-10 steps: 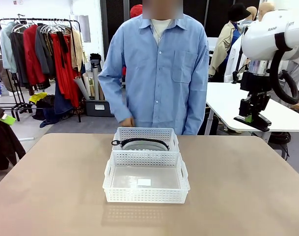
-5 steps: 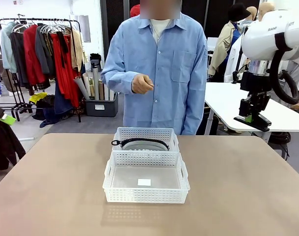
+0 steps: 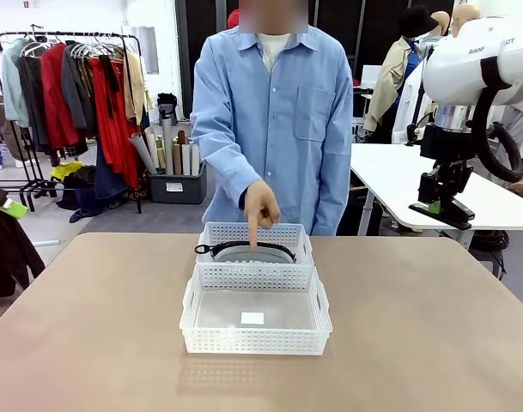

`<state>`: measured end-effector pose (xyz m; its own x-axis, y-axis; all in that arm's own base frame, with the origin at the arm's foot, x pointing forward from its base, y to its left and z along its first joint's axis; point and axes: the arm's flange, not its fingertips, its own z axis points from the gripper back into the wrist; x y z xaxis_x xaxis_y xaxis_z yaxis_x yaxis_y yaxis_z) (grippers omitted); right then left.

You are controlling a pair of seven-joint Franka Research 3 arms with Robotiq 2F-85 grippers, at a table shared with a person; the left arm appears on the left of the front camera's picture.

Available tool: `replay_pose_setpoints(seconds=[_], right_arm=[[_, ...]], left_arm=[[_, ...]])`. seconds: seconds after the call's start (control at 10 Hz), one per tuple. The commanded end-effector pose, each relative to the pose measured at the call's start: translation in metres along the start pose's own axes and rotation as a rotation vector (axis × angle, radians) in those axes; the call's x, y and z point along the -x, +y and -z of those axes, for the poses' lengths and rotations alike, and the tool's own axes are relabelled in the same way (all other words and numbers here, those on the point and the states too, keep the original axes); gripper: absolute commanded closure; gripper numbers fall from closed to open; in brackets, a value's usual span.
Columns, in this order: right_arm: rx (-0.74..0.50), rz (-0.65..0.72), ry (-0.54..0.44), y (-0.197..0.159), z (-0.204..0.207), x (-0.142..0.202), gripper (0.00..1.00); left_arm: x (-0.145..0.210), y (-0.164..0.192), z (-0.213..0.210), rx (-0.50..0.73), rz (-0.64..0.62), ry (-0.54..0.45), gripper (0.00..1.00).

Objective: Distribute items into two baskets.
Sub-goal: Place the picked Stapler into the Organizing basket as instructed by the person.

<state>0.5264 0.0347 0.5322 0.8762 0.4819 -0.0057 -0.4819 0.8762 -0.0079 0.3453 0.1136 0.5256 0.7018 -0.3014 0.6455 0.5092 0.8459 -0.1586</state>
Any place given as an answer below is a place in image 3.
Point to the white paper roll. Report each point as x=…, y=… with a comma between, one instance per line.
x=196, y=156
x=187, y=161

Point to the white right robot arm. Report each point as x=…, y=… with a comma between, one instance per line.
x=458, y=64

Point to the mannequin in beige coat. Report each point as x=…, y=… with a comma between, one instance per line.
x=385, y=86

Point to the black clothes rack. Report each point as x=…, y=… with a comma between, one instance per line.
x=115, y=34

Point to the white table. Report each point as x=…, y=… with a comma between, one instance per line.
x=385, y=180

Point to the black hat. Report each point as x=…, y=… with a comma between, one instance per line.
x=417, y=21

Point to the grey pouch with black zipper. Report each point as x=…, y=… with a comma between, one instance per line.
x=235, y=254

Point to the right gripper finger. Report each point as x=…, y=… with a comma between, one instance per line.
x=456, y=182
x=429, y=189

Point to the grey cardboard tube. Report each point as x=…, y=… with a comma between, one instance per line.
x=166, y=146

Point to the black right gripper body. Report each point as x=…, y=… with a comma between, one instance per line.
x=448, y=143

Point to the person in blue shirt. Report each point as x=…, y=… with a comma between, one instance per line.
x=287, y=129

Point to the black hanging scarf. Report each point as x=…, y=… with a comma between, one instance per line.
x=111, y=86

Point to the white monitor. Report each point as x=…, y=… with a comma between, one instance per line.
x=372, y=75

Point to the dark jacket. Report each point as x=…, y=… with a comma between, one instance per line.
x=7, y=257

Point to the green card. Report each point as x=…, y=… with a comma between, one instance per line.
x=13, y=209

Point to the person's right forearm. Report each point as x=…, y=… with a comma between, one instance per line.
x=231, y=176

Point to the red hanging jacket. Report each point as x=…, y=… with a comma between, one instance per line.
x=57, y=94

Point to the person's left forearm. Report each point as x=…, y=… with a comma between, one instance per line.
x=334, y=197

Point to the person's right hand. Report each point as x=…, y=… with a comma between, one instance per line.
x=263, y=206

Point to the red hanging dress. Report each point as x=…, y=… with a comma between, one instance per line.
x=115, y=129

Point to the dark grey hanging garment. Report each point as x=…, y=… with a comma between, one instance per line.
x=31, y=98

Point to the grey wall panel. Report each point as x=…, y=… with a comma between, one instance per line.
x=147, y=47

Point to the grey paper roll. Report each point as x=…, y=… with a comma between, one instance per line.
x=143, y=154

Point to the white paper label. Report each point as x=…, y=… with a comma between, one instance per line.
x=252, y=318

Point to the white perforated plastic basket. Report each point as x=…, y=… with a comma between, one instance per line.
x=252, y=339
x=226, y=232

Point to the yellow garment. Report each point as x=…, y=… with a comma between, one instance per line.
x=65, y=171

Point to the light blue hanging garment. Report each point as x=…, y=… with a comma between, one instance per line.
x=12, y=86

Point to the black device on pole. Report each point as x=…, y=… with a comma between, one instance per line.
x=167, y=105

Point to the grey hanging jacket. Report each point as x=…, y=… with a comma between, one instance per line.
x=78, y=90

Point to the mannequin in navy top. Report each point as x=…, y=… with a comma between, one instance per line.
x=464, y=15

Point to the dark blue denim garment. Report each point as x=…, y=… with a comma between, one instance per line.
x=85, y=197

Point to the cream paper roll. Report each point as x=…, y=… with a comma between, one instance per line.
x=153, y=141

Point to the grey storage bin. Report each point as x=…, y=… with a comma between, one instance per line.
x=175, y=189

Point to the black tripod pole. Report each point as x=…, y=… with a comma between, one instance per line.
x=411, y=137

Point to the beige hanging garment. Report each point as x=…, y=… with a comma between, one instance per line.
x=134, y=86

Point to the red cap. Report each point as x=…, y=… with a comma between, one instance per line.
x=232, y=19

